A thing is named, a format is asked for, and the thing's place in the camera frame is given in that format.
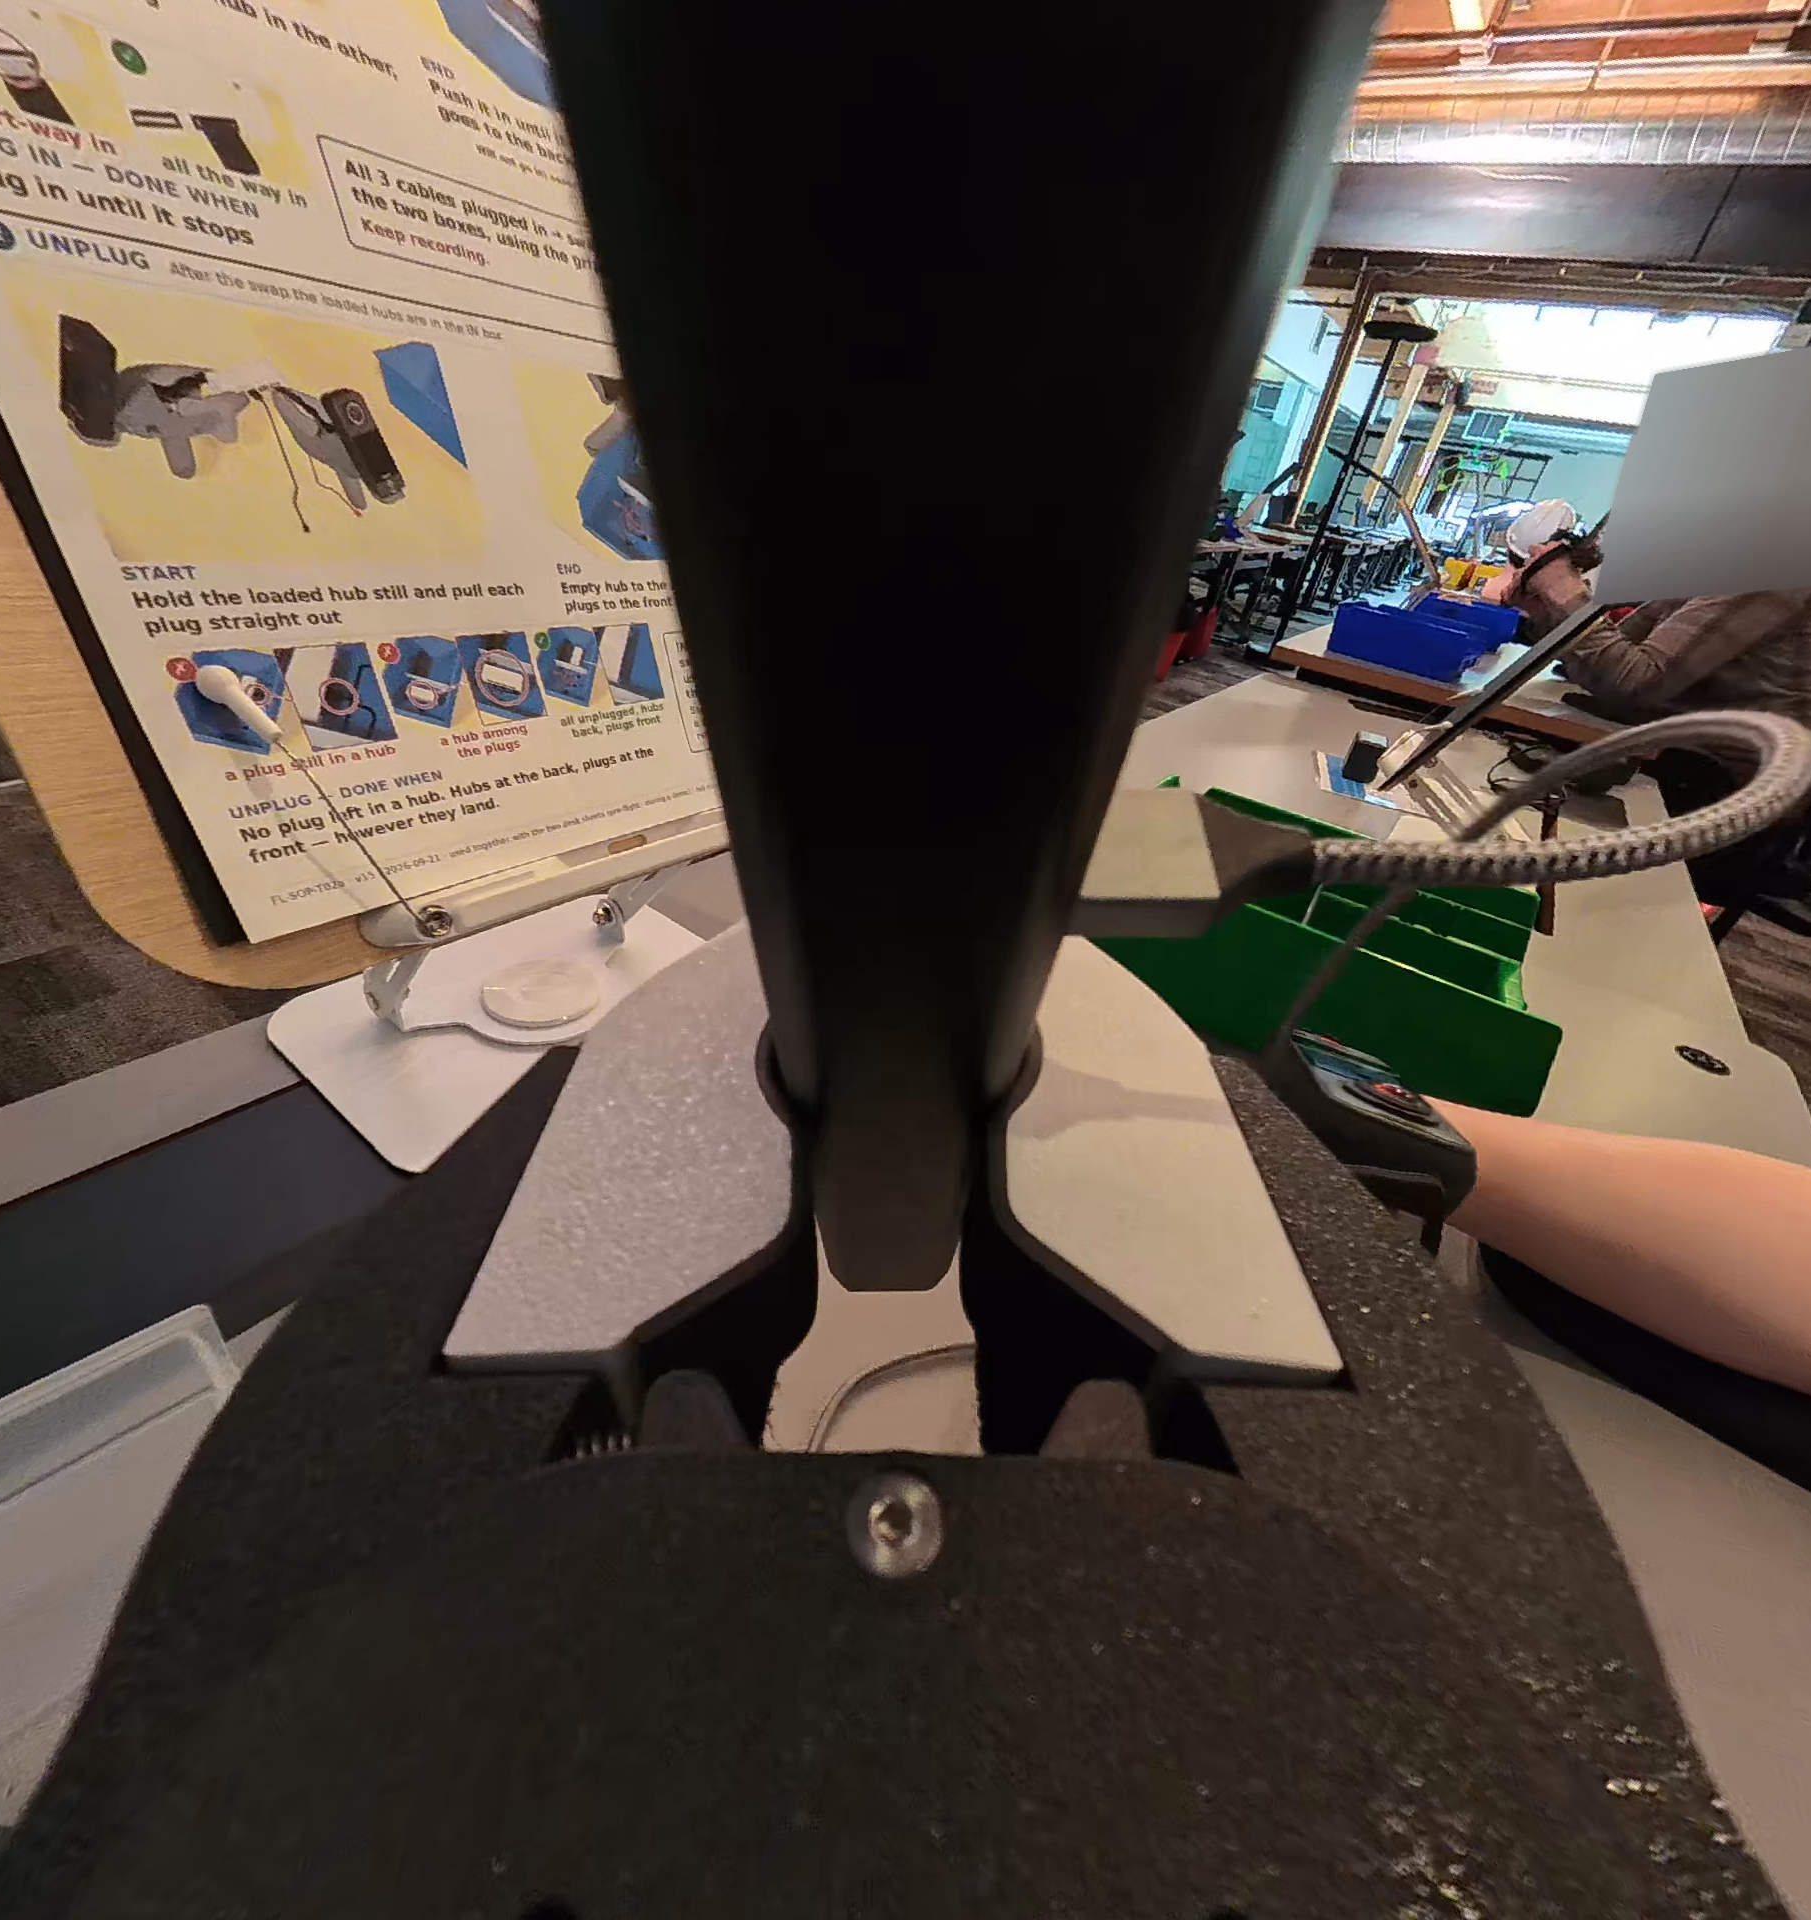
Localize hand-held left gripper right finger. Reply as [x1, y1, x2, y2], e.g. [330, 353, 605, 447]
[973, 932, 1351, 1405]

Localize black slanted board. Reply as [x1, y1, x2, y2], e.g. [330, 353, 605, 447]
[1370, 597, 1615, 795]

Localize braided grey usb cable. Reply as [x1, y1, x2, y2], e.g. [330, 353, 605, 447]
[1070, 709, 1811, 1059]

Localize clear plastic box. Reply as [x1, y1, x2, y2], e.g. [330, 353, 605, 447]
[0, 1305, 246, 1830]

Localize grey usb hub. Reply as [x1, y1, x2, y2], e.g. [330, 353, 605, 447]
[536, 0, 1391, 1295]

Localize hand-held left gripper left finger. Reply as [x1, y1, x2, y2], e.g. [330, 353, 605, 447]
[441, 928, 824, 1411]

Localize instruction poster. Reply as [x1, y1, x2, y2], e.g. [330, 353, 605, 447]
[0, 0, 727, 944]

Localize white board stand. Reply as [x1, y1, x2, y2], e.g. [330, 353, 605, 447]
[266, 816, 743, 1175]

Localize blue plastic bin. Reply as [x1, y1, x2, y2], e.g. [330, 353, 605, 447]
[1328, 590, 1525, 685]

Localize black elbow cushion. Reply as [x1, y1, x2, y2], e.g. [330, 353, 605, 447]
[1477, 1246, 1811, 1501]

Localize person's right forearm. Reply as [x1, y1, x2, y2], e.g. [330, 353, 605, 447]
[1444, 1103, 1811, 1414]

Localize green plastic bin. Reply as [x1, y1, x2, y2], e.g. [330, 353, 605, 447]
[1093, 777, 1565, 1111]

